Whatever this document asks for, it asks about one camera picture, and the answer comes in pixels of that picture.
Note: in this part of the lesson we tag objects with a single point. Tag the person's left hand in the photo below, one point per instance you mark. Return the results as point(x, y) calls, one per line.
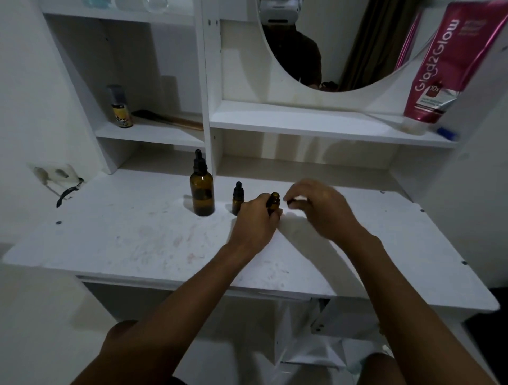
point(252, 226)

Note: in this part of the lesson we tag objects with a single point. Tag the person's right hand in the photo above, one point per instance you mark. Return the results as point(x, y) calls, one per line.
point(325, 210)

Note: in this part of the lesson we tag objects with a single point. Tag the person's left fingers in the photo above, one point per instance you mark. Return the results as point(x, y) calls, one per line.
point(273, 219)

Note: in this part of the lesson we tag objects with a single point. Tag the person's right fingers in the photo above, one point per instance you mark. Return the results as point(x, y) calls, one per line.
point(298, 191)

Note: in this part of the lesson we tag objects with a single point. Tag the small dropper cap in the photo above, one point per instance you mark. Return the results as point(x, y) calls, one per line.
point(297, 200)

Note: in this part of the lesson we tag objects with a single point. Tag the small amber glass bottle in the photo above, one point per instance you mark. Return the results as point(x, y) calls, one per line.
point(274, 200)

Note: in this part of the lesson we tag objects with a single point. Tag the person's right forearm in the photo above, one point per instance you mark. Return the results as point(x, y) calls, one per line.
point(401, 317)

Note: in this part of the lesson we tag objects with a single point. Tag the person's left forearm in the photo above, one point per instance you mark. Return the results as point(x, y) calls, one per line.
point(178, 309)

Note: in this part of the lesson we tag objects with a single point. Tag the small amber dropper bottle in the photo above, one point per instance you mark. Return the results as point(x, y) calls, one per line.
point(237, 200)

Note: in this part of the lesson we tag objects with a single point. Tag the white vanity shelf unit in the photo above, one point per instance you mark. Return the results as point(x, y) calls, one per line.
point(317, 123)

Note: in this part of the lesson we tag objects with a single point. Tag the large amber dropper bottle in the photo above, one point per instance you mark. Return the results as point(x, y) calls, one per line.
point(202, 192)

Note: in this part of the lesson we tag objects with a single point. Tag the white drawer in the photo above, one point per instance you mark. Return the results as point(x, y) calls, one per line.
point(341, 321)

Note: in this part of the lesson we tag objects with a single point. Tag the small blue capped item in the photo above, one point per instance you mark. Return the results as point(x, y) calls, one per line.
point(447, 133)

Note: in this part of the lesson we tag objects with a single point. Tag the person's right leg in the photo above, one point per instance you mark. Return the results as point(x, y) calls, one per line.
point(377, 371)

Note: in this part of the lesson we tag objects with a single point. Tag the person's leg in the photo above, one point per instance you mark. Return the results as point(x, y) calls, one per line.
point(118, 330)
point(377, 371)

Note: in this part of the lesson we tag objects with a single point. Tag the yellow label spray can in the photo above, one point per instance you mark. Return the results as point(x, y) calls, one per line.
point(120, 111)

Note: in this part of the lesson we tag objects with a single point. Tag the person's left leg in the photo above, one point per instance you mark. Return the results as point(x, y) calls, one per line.
point(118, 330)

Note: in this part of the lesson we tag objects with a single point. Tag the pink cosmetic tube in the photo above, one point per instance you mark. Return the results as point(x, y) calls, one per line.
point(448, 67)

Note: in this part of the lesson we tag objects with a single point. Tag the clear glass container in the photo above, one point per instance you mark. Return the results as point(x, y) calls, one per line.
point(155, 4)

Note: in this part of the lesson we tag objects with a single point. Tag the round wall mirror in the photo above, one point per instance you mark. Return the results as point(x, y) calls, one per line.
point(349, 43)

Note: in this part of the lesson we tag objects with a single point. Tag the white wall socket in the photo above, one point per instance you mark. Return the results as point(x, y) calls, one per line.
point(55, 173)

